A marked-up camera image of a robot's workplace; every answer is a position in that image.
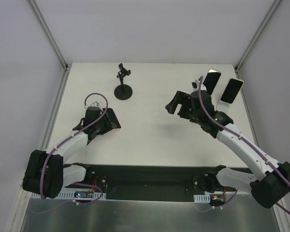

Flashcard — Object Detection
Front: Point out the pink-case phone front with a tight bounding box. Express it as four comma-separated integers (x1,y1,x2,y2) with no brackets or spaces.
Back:
105,108,121,131

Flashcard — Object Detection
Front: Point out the pink-case phone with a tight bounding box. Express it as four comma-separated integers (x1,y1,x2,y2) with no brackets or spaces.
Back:
220,78,244,104
105,108,121,131

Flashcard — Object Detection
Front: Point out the silver-edged phone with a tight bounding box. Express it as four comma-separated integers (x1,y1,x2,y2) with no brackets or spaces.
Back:
203,69,221,95

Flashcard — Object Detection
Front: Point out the black round-base phone stand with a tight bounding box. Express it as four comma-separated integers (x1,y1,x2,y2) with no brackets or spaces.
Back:
114,63,133,101

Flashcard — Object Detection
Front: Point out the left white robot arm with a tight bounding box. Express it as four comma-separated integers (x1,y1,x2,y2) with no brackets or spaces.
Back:
22,106,121,199

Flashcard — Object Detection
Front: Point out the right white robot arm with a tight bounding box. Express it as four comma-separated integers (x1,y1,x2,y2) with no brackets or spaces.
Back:
165,90,290,208

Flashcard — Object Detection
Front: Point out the white phone stand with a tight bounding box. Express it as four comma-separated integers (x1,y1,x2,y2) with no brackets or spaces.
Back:
216,101,232,114

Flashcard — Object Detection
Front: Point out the right pink-case phone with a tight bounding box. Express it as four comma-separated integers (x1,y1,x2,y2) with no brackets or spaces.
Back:
220,78,244,104

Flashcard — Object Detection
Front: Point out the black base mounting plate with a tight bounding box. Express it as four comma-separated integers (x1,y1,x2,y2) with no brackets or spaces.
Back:
76,163,214,202

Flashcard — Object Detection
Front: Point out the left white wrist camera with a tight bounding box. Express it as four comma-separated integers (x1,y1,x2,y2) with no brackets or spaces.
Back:
89,101,100,108

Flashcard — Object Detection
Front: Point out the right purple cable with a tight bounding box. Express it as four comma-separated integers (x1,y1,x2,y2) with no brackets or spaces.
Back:
198,76,290,220

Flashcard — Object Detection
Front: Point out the right aluminium table rail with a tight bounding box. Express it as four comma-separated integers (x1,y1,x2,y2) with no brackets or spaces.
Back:
233,67,264,155

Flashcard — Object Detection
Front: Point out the left white cable duct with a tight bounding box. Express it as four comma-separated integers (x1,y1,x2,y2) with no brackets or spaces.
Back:
30,189,107,201

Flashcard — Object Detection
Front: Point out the white cable duct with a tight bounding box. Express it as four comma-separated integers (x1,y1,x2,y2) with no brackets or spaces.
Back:
193,194,211,203
30,189,107,201

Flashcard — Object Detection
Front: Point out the right white cable duct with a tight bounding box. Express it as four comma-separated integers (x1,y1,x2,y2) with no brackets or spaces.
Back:
193,194,211,203

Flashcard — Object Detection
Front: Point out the right aluminium frame post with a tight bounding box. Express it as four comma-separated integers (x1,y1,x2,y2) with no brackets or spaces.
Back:
234,0,283,73

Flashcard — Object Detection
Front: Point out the aluminium frame post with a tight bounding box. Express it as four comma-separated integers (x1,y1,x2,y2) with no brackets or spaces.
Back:
27,0,69,71
234,0,283,73

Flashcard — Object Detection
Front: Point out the left aluminium frame post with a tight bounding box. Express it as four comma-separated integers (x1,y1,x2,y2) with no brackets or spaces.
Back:
27,0,69,71

